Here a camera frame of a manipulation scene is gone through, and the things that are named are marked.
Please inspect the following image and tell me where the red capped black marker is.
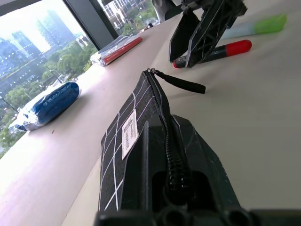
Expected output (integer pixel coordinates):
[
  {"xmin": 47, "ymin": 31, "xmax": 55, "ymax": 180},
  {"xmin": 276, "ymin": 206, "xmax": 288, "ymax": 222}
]
[{"xmin": 172, "ymin": 39, "xmax": 253, "ymax": 69}]

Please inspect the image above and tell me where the black white-grid zipper pouch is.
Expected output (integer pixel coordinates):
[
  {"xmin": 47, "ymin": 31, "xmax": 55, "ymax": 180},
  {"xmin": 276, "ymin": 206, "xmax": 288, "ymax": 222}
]
[{"xmin": 98, "ymin": 67, "xmax": 206, "ymax": 212}]

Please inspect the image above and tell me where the blue packet in clear wrap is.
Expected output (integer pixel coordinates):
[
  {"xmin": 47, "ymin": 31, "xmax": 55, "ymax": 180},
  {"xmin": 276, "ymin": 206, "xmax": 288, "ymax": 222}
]
[{"xmin": 8, "ymin": 81, "xmax": 82, "ymax": 132}]

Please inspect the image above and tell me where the green capped highlighter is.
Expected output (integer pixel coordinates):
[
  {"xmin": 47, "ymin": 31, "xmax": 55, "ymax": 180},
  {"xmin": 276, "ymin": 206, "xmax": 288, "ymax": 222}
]
[{"xmin": 222, "ymin": 13, "xmax": 288, "ymax": 40}]

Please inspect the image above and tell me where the navy red pouch in wrap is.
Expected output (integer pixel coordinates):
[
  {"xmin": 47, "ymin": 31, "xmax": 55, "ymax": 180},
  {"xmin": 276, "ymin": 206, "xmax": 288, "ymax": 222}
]
[{"xmin": 90, "ymin": 35, "xmax": 143, "ymax": 67}]

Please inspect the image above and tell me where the dark window frame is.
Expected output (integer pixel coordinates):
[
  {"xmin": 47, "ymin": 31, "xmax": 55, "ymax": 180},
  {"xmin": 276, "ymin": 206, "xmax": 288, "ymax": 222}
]
[{"xmin": 0, "ymin": 0, "xmax": 123, "ymax": 51}]

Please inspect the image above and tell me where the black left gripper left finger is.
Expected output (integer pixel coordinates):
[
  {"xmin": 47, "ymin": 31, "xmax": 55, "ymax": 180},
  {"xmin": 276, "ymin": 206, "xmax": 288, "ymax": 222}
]
[{"xmin": 117, "ymin": 121, "xmax": 169, "ymax": 213}]

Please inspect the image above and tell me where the grey curved chair back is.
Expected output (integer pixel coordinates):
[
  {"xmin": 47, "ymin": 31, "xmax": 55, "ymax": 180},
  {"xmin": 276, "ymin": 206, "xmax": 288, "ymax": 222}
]
[{"xmin": 151, "ymin": 0, "xmax": 183, "ymax": 22}]

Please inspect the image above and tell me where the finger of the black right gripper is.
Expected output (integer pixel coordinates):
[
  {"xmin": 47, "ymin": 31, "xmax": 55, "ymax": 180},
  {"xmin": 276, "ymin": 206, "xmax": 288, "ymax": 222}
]
[
  {"xmin": 168, "ymin": 10, "xmax": 201, "ymax": 63},
  {"xmin": 185, "ymin": 0, "xmax": 239, "ymax": 68}
]

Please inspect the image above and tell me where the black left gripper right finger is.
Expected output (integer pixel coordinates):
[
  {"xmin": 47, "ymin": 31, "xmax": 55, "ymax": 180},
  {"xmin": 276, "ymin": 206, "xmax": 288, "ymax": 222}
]
[{"xmin": 172, "ymin": 114, "xmax": 241, "ymax": 210}]

